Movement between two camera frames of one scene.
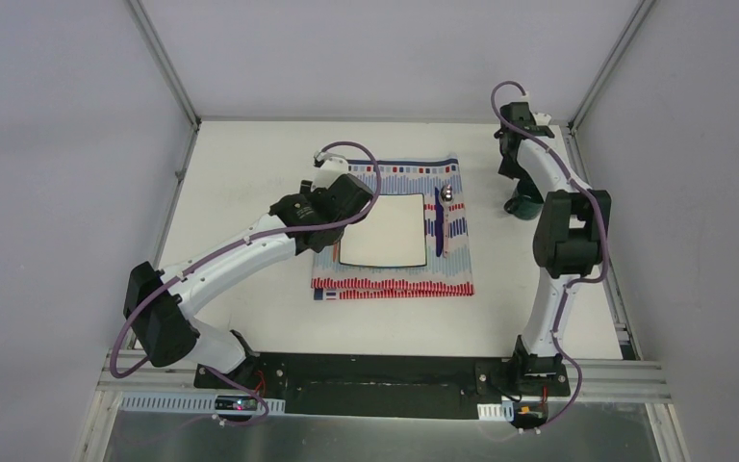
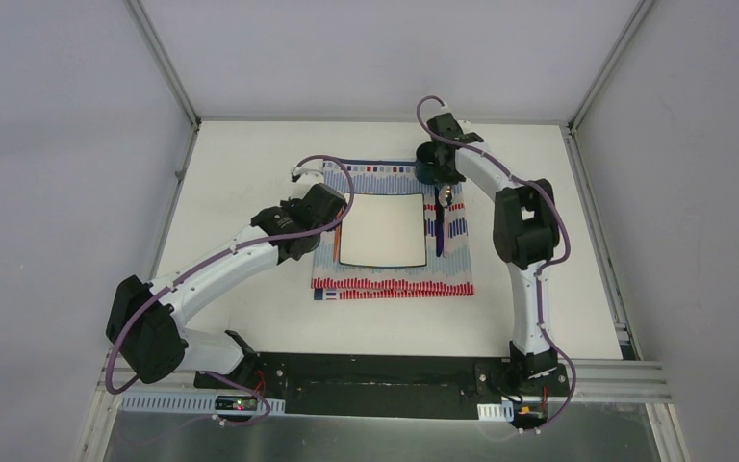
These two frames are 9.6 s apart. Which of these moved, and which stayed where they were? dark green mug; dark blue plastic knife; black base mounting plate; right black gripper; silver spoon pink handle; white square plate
Moved: right black gripper; dark green mug
Stayed: silver spoon pink handle; white square plate; black base mounting plate; dark blue plastic knife
